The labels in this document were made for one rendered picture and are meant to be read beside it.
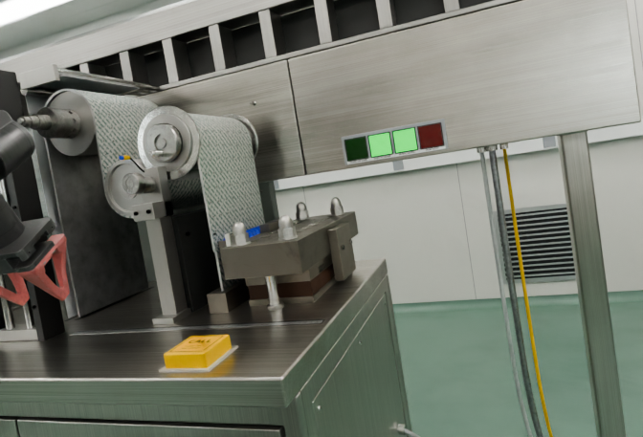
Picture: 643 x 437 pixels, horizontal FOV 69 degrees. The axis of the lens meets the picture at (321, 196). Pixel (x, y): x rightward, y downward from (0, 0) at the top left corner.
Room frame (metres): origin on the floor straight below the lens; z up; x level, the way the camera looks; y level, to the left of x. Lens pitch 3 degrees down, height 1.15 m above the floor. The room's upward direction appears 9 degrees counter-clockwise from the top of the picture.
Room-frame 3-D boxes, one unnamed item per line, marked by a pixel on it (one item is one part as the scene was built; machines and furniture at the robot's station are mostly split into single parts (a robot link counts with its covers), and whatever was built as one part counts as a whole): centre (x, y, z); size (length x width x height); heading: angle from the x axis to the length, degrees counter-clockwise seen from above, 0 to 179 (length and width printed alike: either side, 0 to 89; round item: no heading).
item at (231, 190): (1.04, 0.19, 1.11); 0.23 x 0.01 x 0.18; 160
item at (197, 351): (0.68, 0.21, 0.91); 0.07 x 0.07 x 0.02; 70
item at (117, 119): (1.11, 0.37, 1.16); 0.39 x 0.23 x 0.51; 70
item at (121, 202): (1.11, 0.36, 1.17); 0.26 x 0.12 x 0.12; 160
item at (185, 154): (1.07, 0.25, 1.25); 0.26 x 0.12 x 0.12; 160
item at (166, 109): (0.95, 0.29, 1.25); 0.15 x 0.01 x 0.15; 70
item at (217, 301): (1.05, 0.19, 0.92); 0.28 x 0.04 x 0.04; 160
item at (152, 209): (0.93, 0.33, 1.05); 0.06 x 0.05 x 0.31; 160
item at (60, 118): (1.01, 0.53, 1.33); 0.06 x 0.06 x 0.06; 70
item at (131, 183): (0.89, 0.35, 1.18); 0.04 x 0.02 x 0.04; 70
